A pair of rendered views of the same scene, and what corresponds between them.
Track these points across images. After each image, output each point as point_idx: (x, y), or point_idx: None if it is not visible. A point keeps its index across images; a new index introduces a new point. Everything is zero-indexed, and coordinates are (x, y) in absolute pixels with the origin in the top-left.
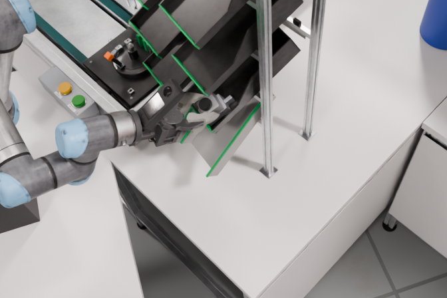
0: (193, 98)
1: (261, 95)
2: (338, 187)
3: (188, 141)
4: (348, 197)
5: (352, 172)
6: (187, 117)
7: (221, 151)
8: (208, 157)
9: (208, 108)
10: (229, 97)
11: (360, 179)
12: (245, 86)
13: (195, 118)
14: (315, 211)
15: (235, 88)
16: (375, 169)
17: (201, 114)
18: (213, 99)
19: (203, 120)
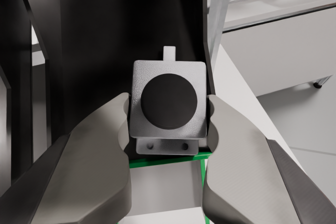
0: (121, 124)
1: None
2: (239, 96)
3: (122, 220)
4: (252, 93)
5: (229, 79)
6: (250, 216)
7: (179, 174)
8: (169, 202)
9: (196, 99)
10: (170, 50)
11: (238, 78)
12: (159, 16)
13: (250, 164)
14: (257, 125)
15: (147, 39)
16: (233, 65)
17: (220, 129)
18: (171, 65)
19: (265, 139)
